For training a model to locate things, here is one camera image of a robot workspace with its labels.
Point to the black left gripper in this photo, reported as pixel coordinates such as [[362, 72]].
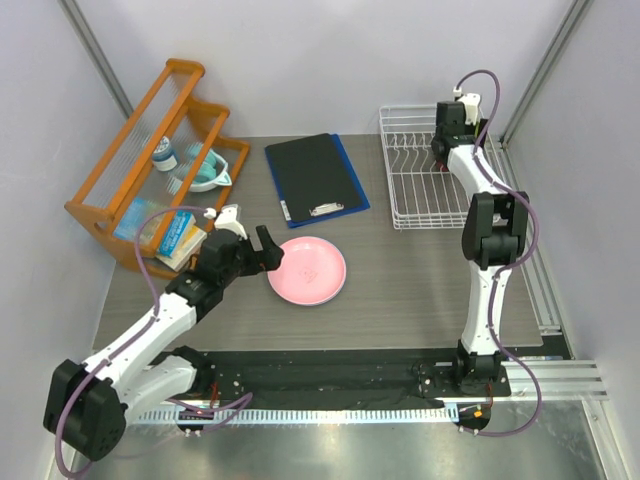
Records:
[[269, 258]]

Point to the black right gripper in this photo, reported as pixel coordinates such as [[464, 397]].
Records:
[[469, 129]]

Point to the red floral plate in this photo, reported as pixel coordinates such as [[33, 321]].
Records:
[[442, 166]]

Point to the pink plate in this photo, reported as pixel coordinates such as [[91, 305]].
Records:
[[307, 270]]

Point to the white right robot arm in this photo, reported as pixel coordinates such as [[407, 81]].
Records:
[[493, 237]]

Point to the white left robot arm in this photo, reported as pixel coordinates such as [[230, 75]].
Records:
[[91, 403]]

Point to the orange wooden shelf rack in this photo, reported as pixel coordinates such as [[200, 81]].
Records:
[[170, 112]]

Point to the blue white book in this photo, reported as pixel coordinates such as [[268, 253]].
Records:
[[182, 239]]

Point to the blue black clipboard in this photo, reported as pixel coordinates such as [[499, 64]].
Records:
[[315, 179]]

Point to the white bowl with teal items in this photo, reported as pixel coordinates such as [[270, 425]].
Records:
[[213, 172]]

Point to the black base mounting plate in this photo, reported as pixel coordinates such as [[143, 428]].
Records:
[[339, 380]]

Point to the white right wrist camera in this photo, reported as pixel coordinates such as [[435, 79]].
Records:
[[471, 103]]

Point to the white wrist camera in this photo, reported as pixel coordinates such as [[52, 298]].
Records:
[[471, 103], [228, 218]]

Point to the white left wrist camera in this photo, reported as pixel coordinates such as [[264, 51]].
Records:
[[228, 218]]

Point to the white wire dish rack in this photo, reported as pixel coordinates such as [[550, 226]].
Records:
[[422, 197]]

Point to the white slotted cable duct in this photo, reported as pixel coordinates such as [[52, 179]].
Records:
[[173, 414]]

